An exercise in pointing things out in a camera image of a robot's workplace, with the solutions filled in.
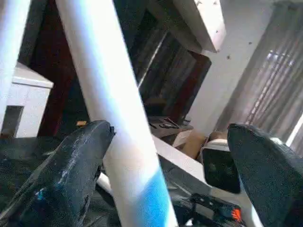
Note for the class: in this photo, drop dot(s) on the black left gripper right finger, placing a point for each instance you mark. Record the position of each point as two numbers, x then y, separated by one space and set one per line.
272 179

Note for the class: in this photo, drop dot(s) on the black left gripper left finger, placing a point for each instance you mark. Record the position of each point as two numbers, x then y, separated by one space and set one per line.
66 177

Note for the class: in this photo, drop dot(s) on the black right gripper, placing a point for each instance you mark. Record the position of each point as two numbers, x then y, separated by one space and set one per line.
213 210

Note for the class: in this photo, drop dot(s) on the black mat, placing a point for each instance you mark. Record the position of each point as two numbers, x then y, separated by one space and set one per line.
28 146

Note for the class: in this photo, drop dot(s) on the black speaker with yellow label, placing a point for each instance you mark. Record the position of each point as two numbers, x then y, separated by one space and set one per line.
71 113

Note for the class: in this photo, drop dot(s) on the brown cardboard box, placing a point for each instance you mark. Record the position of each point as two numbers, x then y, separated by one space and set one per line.
194 144

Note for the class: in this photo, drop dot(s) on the white cabinet with glass doors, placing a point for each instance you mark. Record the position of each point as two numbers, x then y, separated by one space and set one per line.
28 94

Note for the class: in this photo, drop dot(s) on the grey curtain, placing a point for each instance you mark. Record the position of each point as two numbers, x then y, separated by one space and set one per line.
272 71

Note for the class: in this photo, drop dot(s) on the black flat screen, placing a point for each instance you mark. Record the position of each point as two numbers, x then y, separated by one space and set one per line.
165 71

